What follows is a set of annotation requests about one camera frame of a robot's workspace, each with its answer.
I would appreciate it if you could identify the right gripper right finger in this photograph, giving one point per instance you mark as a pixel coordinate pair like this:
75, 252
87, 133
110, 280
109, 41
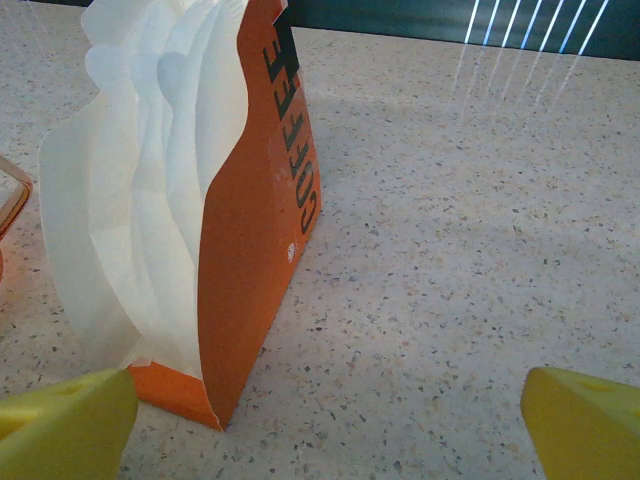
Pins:
585, 430

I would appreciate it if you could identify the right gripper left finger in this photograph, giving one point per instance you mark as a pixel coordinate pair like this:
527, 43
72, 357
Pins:
65, 425

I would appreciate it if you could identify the white paper filter stack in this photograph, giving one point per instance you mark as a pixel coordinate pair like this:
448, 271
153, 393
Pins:
125, 200

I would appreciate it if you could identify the orange glass cup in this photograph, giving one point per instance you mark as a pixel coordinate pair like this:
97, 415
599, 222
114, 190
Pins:
19, 200

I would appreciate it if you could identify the beige wooden block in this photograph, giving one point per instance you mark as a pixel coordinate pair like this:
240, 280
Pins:
240, 275

